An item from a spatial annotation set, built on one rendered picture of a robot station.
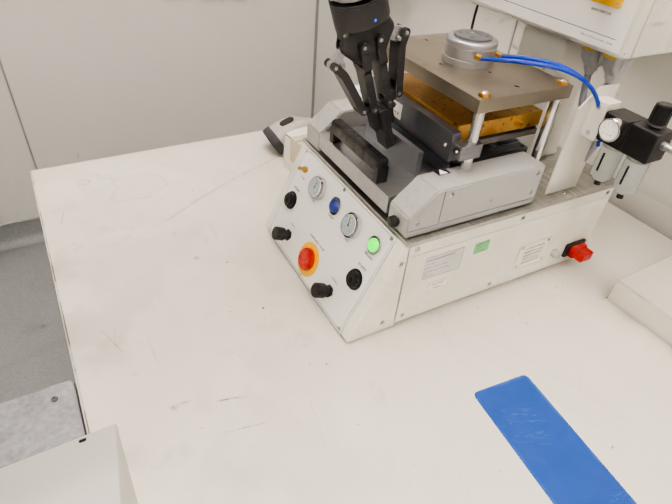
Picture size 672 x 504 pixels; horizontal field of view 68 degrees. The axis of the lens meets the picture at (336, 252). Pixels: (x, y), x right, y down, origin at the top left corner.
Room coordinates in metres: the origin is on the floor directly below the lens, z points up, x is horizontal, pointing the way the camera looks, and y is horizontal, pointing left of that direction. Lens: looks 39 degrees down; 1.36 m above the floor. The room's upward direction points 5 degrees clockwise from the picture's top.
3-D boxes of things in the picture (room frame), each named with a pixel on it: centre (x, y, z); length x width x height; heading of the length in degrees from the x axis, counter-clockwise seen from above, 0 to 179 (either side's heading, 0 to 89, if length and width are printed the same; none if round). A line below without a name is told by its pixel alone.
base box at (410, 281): (0.79, -0.18, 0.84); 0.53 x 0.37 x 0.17; 121
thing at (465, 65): (0.81, -0.21, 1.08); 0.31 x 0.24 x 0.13; 31
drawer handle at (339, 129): (0.71, -0.02, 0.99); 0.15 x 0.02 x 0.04; 32
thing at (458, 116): (0.80, -0.18, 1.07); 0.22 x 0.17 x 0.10; 31
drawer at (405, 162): (0.79, -0.14, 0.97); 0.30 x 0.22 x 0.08; 122
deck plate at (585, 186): (0.83, -0.21, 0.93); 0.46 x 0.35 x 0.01; 121
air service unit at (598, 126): (0.69, -0.40, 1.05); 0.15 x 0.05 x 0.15; 31
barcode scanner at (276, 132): (1.18, 0.11, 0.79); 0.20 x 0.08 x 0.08; 123
